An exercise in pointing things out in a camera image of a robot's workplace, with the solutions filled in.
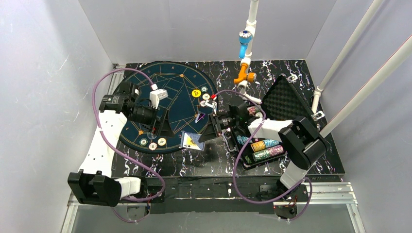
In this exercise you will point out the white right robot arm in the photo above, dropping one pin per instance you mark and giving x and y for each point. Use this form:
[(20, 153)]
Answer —
[(302, 142)]

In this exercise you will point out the aluminium frame rail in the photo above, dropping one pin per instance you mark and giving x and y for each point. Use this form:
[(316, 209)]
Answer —
[(96, 112)]

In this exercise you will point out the light blue chip stack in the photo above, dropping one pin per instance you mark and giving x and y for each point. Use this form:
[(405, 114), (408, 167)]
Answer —
[(243, 140)]

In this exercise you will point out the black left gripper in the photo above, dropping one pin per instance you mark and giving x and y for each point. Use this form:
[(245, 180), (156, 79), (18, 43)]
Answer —
[(159, 121)]

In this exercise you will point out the white thin diagonal pole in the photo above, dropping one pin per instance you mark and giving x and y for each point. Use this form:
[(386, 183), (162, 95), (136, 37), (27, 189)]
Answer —
[(363, 23)]

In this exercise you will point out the red and green chip row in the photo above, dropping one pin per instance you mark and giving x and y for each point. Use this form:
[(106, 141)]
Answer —
[(254, 111)]

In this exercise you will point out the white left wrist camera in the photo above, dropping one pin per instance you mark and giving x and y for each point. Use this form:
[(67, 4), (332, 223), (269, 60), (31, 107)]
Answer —
[(156, 96)]

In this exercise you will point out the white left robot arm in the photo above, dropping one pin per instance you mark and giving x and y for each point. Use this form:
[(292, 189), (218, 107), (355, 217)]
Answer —
[(93, 183)]

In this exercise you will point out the white pipe camera stand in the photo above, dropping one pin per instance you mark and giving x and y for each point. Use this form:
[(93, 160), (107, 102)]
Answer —
[(246, 37)]

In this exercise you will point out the white diagonal frame pole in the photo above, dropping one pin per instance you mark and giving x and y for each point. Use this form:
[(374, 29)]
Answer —
[(393, 62)]

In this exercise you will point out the green and purple chip row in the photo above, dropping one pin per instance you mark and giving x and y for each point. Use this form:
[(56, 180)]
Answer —
[(267, 153)]

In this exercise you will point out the green poker chip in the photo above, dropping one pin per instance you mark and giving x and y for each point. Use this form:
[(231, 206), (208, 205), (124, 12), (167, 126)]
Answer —
[(204, 89), (143, 142)]

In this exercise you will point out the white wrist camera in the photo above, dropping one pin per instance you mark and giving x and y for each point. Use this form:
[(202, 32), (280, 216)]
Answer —
[(156, 96), (212, 104)]

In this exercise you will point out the clear dealer button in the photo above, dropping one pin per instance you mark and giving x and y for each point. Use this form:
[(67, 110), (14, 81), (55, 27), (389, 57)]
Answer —
[(151, 136)]

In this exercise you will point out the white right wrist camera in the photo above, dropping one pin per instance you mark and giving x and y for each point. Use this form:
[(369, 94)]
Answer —
[(212, 104)]

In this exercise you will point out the yellow big blind button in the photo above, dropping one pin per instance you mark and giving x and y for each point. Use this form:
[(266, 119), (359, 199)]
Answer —
[(196, 93)]

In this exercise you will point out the yellow chip stack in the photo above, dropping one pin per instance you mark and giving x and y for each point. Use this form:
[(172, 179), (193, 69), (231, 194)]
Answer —
[(258, 146)]

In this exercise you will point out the black poker chip case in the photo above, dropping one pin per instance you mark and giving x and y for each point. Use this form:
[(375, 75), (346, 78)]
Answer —
[(281, 104)]

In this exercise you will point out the yellow poker chip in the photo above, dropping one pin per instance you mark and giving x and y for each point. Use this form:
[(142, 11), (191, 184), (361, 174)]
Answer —
[(162, 141), (205, 96)]

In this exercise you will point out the boxed deck of playing cards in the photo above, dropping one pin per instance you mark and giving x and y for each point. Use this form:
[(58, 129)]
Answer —
[(191, 141)]

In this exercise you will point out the round dark blue poker mat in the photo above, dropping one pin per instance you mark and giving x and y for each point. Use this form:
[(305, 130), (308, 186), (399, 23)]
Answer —
[(185, 112)]

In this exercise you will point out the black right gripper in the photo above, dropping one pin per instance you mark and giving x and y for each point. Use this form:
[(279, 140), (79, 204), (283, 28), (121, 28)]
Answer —
[(218, 123)]

